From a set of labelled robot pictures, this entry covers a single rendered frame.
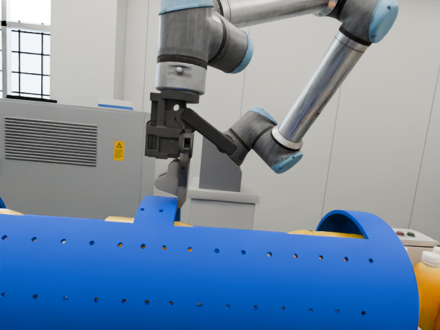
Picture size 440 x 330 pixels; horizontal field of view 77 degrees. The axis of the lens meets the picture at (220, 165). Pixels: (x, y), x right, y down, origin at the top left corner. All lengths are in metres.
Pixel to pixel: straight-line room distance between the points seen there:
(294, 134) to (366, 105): 2.67
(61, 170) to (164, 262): 1.93
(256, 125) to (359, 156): 2.62
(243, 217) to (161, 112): 0.85
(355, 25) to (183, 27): 0.65
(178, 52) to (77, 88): 2.87
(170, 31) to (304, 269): 0.44
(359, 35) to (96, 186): 1.89
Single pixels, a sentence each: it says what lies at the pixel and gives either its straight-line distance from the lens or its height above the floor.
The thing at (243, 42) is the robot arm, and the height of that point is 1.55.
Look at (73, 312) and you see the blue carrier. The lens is 0.50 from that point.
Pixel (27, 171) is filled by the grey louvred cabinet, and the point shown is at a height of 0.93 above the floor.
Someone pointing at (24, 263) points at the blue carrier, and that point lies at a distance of 0.51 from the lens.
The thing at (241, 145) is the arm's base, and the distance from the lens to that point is 1.28.
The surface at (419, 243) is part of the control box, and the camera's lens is 1.06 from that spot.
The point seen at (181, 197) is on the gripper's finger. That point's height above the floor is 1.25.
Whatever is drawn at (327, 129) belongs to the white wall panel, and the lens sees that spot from 3.58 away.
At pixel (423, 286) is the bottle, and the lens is 0.93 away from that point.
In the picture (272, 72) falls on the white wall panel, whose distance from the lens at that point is 3.43.
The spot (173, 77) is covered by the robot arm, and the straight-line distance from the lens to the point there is 0.48.
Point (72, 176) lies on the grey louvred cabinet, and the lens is 2.30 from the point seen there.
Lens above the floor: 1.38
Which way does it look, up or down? 8 degrees down
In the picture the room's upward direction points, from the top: 5 degrees clockwise
